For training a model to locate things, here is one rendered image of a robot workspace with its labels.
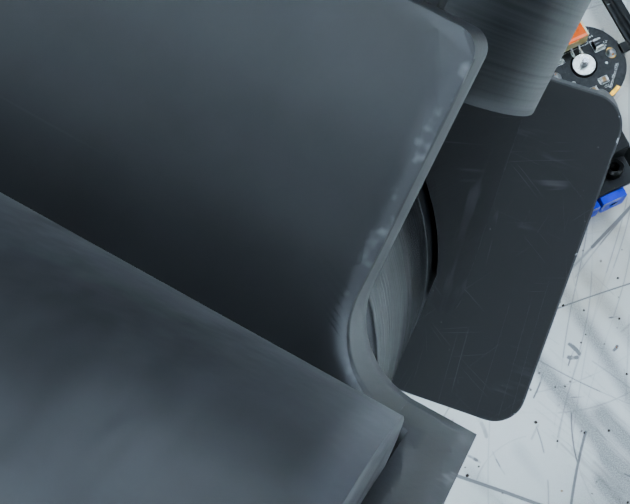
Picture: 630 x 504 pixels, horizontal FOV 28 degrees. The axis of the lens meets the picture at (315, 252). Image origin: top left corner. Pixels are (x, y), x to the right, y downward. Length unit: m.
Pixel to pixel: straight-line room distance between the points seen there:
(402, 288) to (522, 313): 0.09
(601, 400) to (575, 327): 0.03
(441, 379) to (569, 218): 0.04
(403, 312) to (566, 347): 0.27
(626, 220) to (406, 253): 0.28
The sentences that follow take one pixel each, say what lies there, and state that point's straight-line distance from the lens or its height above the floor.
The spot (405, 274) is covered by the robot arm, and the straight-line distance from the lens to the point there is 0.15.
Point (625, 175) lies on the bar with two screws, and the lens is 0.42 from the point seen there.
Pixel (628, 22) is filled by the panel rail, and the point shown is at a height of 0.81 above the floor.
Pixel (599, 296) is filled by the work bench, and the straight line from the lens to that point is 0.42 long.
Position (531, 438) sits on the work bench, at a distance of 0.41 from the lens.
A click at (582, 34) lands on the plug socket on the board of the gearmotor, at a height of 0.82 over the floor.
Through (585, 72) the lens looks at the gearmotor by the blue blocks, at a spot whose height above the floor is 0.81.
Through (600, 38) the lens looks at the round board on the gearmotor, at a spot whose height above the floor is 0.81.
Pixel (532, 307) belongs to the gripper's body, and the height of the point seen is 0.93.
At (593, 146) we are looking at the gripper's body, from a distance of 0.23.
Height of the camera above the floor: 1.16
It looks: 75 degrees down
